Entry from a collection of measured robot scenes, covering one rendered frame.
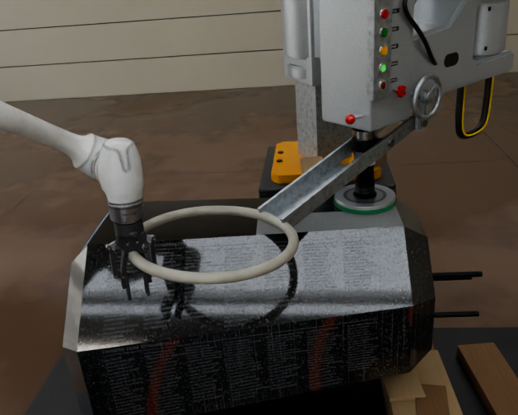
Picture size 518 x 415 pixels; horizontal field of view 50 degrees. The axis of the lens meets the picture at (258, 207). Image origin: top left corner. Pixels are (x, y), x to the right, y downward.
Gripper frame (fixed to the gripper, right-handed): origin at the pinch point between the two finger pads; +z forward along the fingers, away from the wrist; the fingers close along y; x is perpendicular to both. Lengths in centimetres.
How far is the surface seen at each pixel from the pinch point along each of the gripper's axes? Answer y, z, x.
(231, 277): 19.4, -9.6, -23.8
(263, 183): 74, 8, 78
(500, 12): 146, -63, 24
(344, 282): 63, 12, -7
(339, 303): 59, 16, -11
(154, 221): 10.4, -10.0, 18.1
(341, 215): 73, -2, 12
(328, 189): 63, -15, 5
